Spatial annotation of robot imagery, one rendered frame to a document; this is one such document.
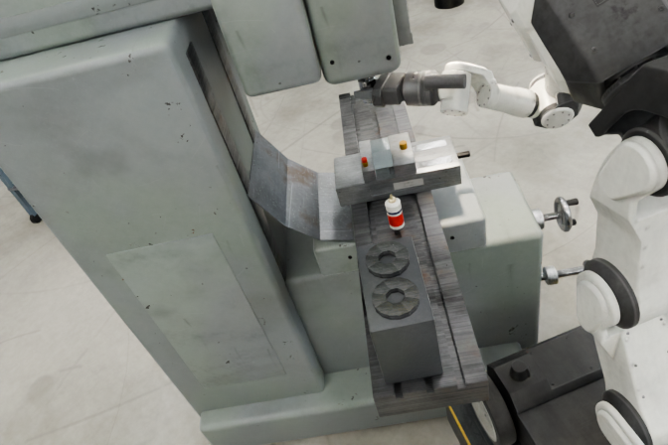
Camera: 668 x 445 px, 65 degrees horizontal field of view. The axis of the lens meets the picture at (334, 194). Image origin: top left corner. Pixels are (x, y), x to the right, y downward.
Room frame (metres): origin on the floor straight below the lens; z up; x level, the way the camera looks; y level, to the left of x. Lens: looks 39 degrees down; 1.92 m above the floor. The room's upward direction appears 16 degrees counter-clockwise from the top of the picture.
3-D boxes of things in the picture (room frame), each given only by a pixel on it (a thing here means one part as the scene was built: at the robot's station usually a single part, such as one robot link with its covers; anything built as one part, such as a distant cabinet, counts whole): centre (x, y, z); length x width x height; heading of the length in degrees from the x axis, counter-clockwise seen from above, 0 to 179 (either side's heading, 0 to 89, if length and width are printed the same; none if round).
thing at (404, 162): (1.19, -0.22, 1.02); 0.15 x 0.06 x 0.04; 171
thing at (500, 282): (1.22, -0.19, 0.43); 0.81 x 0.32 x 0.60; 82
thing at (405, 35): (1.21, -0.27, 1.45); 0.04 x 0.04 x 0.21; 82
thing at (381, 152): (1.20, -0.16, 1.04); 0.06 x 0.05 x 0.06; 171
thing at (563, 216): (1.15, -0.66, 0.63); 0.16 x 0.12 x 0.12; 82
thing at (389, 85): (1.17, -0.24, 1.23); 0.13 x 0.12 x 0.10; 147
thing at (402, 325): (0.68, -0.06, 1.03); 0.22 x 0.12 x 0.20; 174
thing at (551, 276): (1.01, -0.67, 0.51); 0.22 x 0.06 x 0.06; 82
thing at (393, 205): (1.01, -0.14, 0.99); 0.04 x 0.04 x 0.11
